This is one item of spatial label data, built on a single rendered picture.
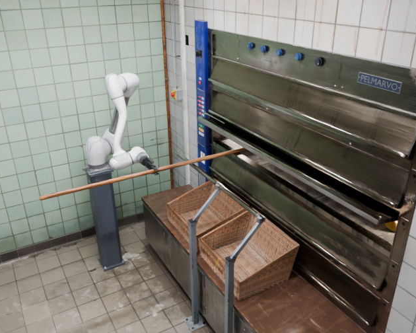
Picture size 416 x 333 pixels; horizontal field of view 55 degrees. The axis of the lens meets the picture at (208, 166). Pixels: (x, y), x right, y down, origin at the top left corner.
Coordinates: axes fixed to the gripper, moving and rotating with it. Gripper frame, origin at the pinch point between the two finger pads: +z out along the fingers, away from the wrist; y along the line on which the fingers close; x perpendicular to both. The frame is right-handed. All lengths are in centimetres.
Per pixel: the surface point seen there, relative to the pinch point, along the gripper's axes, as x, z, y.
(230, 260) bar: -9, 89, 24
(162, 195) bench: -31, -65, 62
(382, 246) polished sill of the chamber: -69, 143, 0
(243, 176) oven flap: -68, 15, 16
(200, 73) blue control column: -64, -46, -54
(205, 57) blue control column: -64, -39, -68
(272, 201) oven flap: -67, 53, 19
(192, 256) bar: -8, 42, 53
